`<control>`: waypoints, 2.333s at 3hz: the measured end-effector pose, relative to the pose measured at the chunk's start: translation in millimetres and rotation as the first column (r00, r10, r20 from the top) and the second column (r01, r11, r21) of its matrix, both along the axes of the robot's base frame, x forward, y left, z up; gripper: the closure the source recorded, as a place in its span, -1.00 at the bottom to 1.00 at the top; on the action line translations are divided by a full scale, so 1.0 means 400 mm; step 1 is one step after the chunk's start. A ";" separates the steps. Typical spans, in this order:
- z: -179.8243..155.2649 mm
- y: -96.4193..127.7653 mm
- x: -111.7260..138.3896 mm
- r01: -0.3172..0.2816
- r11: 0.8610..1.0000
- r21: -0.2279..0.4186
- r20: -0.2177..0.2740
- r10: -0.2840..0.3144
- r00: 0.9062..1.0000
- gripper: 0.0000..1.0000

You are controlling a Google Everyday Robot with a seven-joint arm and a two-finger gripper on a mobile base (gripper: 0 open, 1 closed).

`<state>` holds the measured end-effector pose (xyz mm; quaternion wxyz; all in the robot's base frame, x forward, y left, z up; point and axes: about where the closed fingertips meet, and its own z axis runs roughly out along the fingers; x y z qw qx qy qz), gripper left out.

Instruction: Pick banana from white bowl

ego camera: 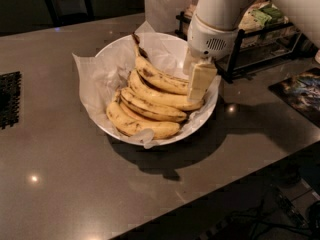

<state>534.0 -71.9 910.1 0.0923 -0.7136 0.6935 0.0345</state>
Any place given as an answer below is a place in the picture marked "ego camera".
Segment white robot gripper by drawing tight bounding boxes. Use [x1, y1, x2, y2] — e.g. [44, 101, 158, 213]
[183, 14, 238, 101]

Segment spotted yellow banana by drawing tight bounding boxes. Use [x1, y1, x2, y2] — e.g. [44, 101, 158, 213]
[131, 33, 188, 95]

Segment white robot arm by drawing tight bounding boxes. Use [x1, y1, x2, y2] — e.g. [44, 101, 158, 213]
[185, 0, 320, 101]

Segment white bowl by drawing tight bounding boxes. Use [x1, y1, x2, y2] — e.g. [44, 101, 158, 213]
[87, 33, 220, 147]

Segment bottom yellow banana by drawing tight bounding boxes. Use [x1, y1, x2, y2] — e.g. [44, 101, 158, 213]
[106, 91, 180, 140]

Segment white paper bowl liner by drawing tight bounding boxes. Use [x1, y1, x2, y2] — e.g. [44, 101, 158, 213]
[74, 22, 221, 148]

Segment green sweetener packets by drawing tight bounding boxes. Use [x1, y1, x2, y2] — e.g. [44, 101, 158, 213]
[251, 5, 284, 27]

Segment dark printed mouse pad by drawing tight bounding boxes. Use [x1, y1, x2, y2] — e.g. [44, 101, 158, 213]
[268, 68, 320, 127]

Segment dark water dispenser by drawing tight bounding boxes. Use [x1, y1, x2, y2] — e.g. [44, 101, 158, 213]
[45, 0, 94, 27]

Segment black woven mat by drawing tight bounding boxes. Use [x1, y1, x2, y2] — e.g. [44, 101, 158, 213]
[0, 71, 22, 129]

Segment black wire condiment rack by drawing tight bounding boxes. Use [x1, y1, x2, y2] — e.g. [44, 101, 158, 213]
[176, 12, 302, 82]

